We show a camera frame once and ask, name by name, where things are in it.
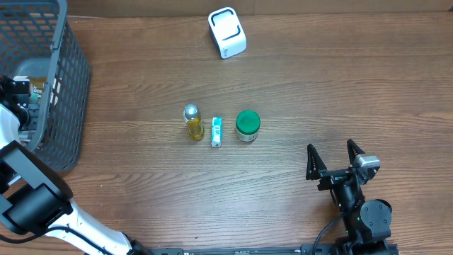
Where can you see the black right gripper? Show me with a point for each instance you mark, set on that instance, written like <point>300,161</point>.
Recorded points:
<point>316,170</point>

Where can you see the green lid white jar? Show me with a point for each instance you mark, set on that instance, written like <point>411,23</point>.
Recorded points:
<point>247,125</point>

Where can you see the small teal white box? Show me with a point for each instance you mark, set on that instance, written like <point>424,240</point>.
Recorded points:
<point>216,137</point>

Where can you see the yellow oil bottle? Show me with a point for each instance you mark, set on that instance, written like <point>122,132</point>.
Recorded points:
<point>194,122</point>

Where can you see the brown white snack bag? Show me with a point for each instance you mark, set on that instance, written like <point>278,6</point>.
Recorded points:
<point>38,88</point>

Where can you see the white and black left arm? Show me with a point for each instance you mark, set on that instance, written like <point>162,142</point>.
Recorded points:
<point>44,205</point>

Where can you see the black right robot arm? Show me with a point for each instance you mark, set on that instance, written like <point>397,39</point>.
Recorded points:
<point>367,223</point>

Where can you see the white barcode scanner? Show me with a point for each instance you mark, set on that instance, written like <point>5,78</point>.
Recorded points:
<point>227,32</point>

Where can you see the dark grey plastic basket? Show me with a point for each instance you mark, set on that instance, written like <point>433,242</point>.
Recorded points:
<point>37,41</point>

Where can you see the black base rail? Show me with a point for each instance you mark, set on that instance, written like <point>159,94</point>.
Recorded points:
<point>240,251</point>

